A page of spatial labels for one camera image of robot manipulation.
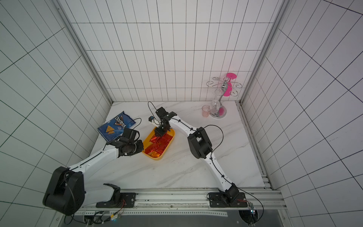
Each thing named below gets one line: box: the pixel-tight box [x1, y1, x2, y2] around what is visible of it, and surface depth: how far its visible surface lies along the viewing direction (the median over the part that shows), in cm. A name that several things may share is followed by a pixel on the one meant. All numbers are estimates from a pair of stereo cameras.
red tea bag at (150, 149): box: [144, 146, 159, 155], surface depth 90 cm
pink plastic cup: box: [201, 104, 211, 118], surface depth 112 cm
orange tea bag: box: [147, 150, 161, 158], surface depth 89 cm
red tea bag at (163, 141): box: [156, 133, 173, 149], surface depth 94 cm
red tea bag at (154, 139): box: [149, 136, 161, 144], surface depth 96 cm
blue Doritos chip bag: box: [97, 111, 137, 142], surface depth 105 cm
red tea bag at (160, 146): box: [152, 141, 170, 153], surface depth 91 cm
